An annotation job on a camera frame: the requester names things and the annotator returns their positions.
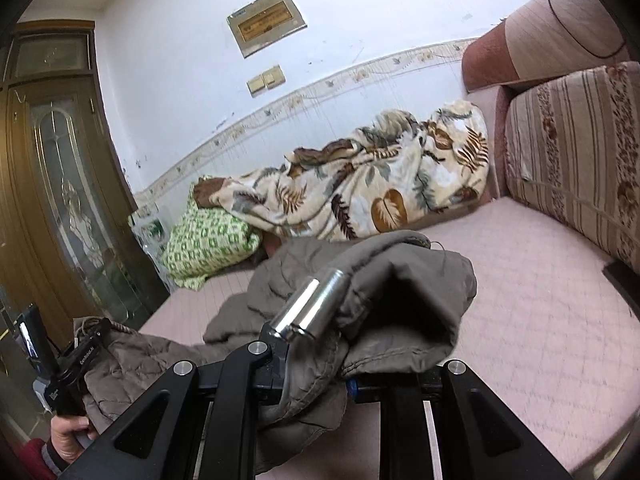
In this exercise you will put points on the leaf print fleece blanket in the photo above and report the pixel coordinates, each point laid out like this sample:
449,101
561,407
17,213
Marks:
375,175

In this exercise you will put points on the pink sofa armrest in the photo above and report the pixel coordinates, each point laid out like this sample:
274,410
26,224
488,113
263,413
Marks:
550,30

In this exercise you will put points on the person's left forearm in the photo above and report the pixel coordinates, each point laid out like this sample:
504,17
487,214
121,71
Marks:
37,460

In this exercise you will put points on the white printed plastic bag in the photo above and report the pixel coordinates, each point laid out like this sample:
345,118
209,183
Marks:
147,230

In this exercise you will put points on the pink quilted mattress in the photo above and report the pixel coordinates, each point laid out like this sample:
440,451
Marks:
540,310

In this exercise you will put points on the wall electrical panel box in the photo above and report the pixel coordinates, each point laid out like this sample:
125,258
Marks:
265,22

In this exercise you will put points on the striped floral sofa cushion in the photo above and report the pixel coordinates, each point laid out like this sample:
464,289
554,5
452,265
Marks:
575,160

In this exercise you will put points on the green patterned pillow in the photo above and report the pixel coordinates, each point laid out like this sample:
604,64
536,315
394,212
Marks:
210,245

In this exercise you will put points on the person's left hand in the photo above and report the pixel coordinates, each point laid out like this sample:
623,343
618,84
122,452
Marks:
65,435

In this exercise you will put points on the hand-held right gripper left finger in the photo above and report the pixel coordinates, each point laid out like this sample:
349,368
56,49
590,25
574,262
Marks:
272,360

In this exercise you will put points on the grey-brown hooded jacket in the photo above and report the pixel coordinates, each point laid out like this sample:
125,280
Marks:
400,300

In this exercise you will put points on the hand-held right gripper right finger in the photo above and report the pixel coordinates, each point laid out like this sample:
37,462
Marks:
352,389

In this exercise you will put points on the wooden door with glass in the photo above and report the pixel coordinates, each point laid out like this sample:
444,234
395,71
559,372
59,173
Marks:
60,185

